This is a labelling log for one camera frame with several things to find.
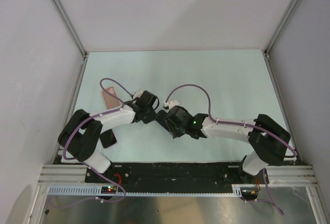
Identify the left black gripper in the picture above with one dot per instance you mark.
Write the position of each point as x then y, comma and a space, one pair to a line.
151, 118

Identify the white slotted cable duct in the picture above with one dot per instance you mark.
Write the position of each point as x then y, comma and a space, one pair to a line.
74, 190

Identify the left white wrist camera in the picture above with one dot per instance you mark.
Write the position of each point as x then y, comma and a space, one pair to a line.
137, 94

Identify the left aluminium frame post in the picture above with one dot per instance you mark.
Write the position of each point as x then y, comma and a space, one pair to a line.
69, 26

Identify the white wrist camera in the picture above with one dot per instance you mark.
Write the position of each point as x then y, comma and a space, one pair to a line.
168, 105
137, 94

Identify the right small circuit board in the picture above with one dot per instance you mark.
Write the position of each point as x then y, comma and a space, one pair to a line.
249, 194

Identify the small circuit board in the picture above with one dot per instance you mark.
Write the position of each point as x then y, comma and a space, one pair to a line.
249, 194
109, 189

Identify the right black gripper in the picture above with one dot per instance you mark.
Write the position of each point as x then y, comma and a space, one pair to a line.
175, 133

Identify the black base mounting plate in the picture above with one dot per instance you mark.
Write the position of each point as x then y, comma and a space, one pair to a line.
181, 178

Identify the left small circuit board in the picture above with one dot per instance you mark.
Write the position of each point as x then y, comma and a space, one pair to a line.
109, 189

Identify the aluminium frame post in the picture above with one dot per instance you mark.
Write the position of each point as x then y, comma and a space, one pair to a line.
69, 26
290, 10

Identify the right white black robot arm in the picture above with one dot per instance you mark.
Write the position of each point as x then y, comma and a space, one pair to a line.
268, 139

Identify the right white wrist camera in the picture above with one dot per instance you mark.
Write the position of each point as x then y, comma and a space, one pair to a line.
168, 105

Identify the pink phone case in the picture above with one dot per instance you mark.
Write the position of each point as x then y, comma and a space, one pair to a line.
109, 97

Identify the black phone teal edge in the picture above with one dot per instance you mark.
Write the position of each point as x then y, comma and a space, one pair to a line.
164, 121

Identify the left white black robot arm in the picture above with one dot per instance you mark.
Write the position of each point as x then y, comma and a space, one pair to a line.
83, 131

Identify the black phone purple edge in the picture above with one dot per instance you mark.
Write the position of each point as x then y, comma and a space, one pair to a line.
108, 138

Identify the right aluminium frame post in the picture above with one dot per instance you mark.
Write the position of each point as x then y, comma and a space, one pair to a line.
290, 10

